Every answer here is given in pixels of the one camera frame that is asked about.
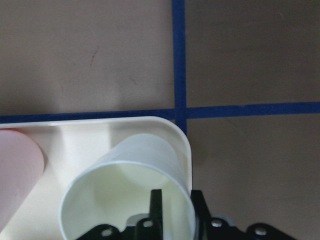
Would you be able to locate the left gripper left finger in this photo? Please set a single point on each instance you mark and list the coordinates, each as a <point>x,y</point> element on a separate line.
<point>155,219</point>

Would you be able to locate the cream plastic tray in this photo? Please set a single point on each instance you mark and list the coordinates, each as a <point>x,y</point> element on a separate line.
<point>70,147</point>

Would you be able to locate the pink plastic cup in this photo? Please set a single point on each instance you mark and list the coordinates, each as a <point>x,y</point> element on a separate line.
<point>21,166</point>

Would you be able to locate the cream white plastic cup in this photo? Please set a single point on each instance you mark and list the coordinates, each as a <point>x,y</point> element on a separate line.
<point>118,187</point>

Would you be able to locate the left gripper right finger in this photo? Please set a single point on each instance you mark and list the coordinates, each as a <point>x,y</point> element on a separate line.
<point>202,216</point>

